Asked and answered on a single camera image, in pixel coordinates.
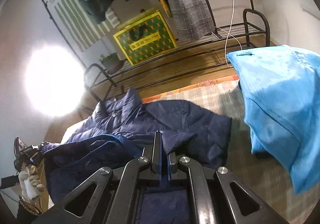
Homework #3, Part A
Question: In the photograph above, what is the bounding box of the light blue garment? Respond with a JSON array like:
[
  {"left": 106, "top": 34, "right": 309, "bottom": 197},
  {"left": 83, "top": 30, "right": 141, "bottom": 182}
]
[{"left": 226, "top": 44, "right": 320, "bottom": 196}]

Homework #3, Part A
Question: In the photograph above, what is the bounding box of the small potted plant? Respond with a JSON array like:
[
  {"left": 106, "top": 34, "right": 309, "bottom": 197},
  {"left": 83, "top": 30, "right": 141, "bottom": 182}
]
[{"left": 99, "top": 53, "right": 124, "bottom": 74}]

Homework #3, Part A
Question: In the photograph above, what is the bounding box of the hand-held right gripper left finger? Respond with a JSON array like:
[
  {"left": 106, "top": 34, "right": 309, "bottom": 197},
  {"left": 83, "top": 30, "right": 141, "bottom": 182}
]
[{"left": 32, "top": 131, "right": 163, "bottom": 224}]

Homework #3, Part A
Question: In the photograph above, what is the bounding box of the white lamp cable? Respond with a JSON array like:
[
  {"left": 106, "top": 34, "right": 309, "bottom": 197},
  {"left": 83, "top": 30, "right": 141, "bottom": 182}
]
[{"left": 224, "top": 0, "right": 243, "bottom": 67}]

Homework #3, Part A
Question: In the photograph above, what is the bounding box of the yellow green patterned box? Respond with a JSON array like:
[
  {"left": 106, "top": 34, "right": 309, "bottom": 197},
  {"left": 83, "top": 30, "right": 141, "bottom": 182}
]
[{"left": 112, "top": 8, "right": 177, "bottom": 66}]

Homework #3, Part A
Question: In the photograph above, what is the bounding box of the grey plaid hanging coat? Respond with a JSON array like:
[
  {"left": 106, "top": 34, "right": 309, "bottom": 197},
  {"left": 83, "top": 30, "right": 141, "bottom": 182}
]
[{"left": 154, "top": 0, "right": 215, "bottom": 41}]

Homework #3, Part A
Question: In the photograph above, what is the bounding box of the ring light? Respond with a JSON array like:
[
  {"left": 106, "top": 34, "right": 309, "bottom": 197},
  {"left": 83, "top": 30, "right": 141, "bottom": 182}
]
[{"left": 25, "top": 44, "right": 85, "bottom": 117}]

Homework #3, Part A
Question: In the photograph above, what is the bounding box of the person's left forearm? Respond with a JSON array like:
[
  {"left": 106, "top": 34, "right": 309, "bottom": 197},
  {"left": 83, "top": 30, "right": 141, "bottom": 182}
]
[{"left": 16, "top": 195, "right": 43, "bottom": 224}]

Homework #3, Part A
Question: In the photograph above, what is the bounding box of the navy puffer jacket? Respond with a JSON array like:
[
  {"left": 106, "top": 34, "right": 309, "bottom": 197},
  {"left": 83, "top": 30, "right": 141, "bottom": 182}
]
[{"left": 41, "top": 88, "right": 233, "bottom": 224}]

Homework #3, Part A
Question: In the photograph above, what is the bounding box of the person's left hand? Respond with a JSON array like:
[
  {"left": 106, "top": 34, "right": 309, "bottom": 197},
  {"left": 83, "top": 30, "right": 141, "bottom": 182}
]
[{"left": 18, "top": 164, "right": 45, "bottom": 201}]

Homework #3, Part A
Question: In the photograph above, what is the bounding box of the black metal clothes rack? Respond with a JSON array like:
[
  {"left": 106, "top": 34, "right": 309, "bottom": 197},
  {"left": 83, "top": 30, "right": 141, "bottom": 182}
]
[{"left": 34, "top": 0, "right": 270, "bottom": 114}]

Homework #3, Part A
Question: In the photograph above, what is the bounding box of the bed with plaid sheet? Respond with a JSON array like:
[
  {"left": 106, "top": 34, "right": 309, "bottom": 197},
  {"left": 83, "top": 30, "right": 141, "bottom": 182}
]
[{"left": 41, "top": 75, "right": 310, "bottom": 224}]

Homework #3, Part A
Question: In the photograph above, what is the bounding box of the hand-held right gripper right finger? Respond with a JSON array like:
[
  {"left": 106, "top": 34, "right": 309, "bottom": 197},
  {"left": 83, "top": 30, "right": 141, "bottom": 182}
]
[{"left": 168, "top": 153, "right": 289, "bottom": 224}]

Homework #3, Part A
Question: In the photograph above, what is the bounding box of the green striped wall hanging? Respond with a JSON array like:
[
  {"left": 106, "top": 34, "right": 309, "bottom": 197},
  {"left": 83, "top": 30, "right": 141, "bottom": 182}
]
[{"left": 41, "top": 0, "right": 120, "bottom": 52}]

